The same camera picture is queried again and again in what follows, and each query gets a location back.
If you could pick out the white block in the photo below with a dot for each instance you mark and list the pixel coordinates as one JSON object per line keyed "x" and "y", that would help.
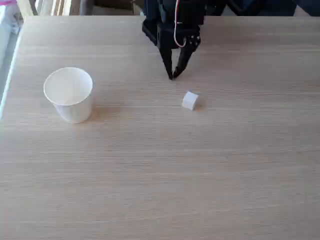
{"x": 190, "y": 100}

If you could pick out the dark blue furniture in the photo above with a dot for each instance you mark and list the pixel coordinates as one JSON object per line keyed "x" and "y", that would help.
{"x": 262, "y": 7}

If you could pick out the white paper cup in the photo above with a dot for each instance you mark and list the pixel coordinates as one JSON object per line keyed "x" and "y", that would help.
{"x": 71, "y": 100}

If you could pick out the clear plastic bag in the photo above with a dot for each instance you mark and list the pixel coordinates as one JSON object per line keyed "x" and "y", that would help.
{"x": 10, "y": 17}

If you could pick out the pale wooden slat frame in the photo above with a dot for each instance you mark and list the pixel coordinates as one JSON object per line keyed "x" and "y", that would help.
{"x": 50, "y": 7}

